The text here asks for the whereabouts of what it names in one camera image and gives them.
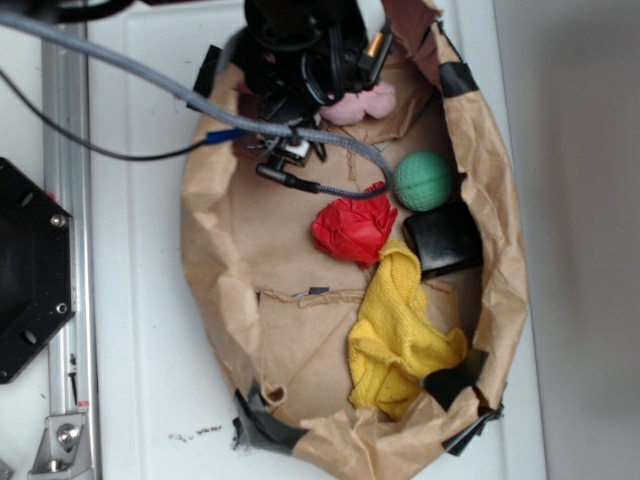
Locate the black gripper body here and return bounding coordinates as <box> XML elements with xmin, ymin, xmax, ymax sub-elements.
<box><xmin>232</xmin><ymin>0</ymin><xmax>396</xmax><ymax>174</ymax></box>

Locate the pink plush bunny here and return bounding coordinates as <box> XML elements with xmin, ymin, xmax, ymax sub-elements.
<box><xmin>236</xmin><ymin>81</ymin><xmax>397</xmax><ymax>126</ymax></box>

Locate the brown paper bag bin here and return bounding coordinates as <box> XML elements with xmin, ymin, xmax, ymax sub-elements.
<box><xmin>182</xmin><ymin>1</ymin><xmax>528</xmax><ymax>479</ymax></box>

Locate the green rubber ball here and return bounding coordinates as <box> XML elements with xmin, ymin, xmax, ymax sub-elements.
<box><xmin>394</xmin><ymin>151</ymin><xmax>454</xmax><ymax>212</ymax></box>

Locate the crumpled red paper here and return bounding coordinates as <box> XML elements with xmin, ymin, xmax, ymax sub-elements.
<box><xmin>310</xmin><ymin>193</ymin><xmax>398</xmax><ymax>269</ymax></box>

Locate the black square block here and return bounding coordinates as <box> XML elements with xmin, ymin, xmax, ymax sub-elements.
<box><xmin>403</xmin><ymin>202</ymin><xmax>483</xmax><ymax>280</ymax></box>

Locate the yellow microfiber cloth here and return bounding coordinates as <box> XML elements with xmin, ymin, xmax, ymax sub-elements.
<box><xmin>347</xmin><ymin>238</ymin><xmax>469</xmax><ymax>420</ymax></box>

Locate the grey braided cable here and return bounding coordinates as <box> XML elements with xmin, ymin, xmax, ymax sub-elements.
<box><xmin>0</xmin><ymin>11</ymin><xmax>396</xmax><ymax>197</ymax></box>

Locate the thin black cable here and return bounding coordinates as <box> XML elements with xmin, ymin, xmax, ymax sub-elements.
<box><xmin>0</xmin><ymin>69</ymin><xmax>211</xmax><ymax>162</ymax></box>

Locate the aluminium extrusion rail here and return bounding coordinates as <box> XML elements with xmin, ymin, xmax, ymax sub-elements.
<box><xmin>42</xmin><ymin>43</ymin><xmax>102</xmax><ymax>479</ymax></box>

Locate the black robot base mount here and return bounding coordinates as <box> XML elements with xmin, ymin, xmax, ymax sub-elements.
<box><xmin>1</xmin><ymin>158</ymin><xmax>74</xmax><ymax>385</ymax></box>

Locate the metal corner bracket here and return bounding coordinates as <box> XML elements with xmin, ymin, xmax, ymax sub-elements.
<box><xmin>28</xmin><ymin>413</ymin><xmax>92</xmax><ymax>479</ymax></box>

